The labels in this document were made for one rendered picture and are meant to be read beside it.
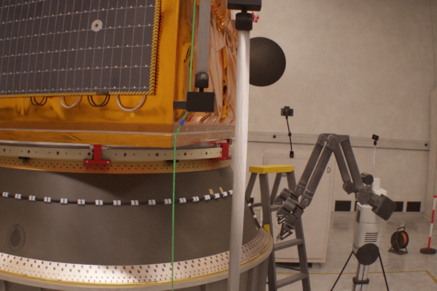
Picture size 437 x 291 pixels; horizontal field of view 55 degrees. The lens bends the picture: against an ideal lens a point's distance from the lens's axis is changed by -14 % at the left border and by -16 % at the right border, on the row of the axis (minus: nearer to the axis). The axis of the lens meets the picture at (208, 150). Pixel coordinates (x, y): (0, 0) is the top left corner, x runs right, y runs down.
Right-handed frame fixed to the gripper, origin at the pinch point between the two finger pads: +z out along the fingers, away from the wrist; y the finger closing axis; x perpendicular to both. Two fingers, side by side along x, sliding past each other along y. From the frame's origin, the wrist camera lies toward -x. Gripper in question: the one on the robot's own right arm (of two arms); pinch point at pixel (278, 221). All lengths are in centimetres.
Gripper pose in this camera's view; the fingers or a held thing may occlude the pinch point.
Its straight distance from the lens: 320.2
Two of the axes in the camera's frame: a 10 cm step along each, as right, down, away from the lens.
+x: 8.4, 5.4, -0.6
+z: -5.3, 8.4, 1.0
